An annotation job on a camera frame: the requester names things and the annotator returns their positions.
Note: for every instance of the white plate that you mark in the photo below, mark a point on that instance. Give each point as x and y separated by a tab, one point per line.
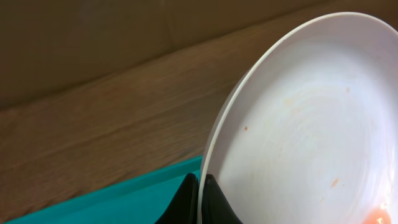
309	134

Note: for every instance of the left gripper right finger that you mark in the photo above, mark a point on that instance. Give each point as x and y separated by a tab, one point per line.
215	208

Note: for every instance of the teal plastic tray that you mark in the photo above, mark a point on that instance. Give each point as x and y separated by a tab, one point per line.
139	200

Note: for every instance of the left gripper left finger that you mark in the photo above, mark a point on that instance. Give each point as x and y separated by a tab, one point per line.
182	209

